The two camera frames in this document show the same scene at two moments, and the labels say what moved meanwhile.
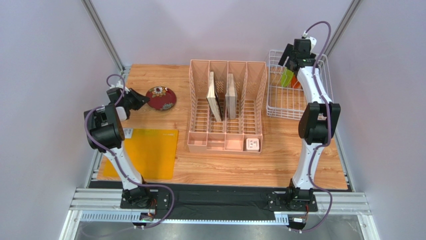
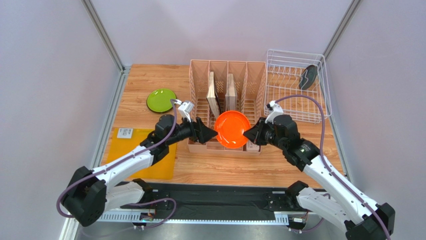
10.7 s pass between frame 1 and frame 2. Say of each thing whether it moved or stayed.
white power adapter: stayed
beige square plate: stayed
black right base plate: stayed
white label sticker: stayed
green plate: moved
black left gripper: moved
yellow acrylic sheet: stayed
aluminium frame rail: stayed
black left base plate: stayed
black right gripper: moved
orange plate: moved
